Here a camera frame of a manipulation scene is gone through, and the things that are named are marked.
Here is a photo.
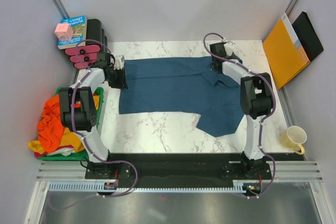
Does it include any white red t shirt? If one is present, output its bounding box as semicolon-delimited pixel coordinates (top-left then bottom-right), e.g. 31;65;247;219
47;147;75;156

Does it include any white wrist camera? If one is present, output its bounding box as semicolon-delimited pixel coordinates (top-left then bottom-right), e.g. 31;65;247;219
114;55;125;70
224;41;235;57

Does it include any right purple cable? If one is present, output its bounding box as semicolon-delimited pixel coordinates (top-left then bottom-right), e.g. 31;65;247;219
204;33;276;200

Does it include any orange folder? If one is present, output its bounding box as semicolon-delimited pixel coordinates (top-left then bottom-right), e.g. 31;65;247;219
263;13;310;89

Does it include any orange t shirt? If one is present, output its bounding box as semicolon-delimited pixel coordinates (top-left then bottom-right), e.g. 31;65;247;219
37;95;85;154

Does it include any white slotted cable duct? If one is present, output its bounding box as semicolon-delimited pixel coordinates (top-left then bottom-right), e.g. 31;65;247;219
48;182;246;193

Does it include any blue t shirt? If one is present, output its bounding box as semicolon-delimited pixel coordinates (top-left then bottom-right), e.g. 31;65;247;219
119;56;244;137

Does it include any blue storey treehouse book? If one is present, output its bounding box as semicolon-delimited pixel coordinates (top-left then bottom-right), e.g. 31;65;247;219
58;15;87;49

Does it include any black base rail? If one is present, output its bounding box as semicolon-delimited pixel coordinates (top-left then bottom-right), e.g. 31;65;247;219
85;153;272;188

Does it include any green plastic bin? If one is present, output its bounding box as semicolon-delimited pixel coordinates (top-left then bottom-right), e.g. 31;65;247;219
28;87;104;161

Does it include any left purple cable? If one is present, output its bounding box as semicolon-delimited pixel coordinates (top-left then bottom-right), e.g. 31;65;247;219
47;39;139;211

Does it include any pink cube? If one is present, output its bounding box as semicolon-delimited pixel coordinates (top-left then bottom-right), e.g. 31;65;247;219
55;23;74;41

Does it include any pink black drawer unit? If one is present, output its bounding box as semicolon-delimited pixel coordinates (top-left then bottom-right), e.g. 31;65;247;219
65;19;108;69

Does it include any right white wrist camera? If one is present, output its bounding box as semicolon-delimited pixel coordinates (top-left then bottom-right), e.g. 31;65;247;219
224;41;235;57

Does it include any purple cable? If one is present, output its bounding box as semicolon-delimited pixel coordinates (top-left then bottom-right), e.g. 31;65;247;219
204;33;276;200
47;39;139;211

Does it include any yellow t shirt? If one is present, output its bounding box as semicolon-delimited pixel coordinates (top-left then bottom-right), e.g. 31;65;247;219
28;95;100;154

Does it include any yellow mug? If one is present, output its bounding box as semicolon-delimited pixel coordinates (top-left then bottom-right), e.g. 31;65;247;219
280;125;307;155

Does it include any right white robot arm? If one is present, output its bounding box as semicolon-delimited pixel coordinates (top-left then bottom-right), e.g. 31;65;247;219
209;42;275;179

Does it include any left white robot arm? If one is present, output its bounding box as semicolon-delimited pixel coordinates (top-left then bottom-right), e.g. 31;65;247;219
58;52;128;178

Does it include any black folder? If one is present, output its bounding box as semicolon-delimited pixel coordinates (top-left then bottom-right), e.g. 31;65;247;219
292;12;324;61

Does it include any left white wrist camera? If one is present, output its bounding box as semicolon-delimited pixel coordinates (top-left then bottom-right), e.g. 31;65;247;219
114;55;125;70

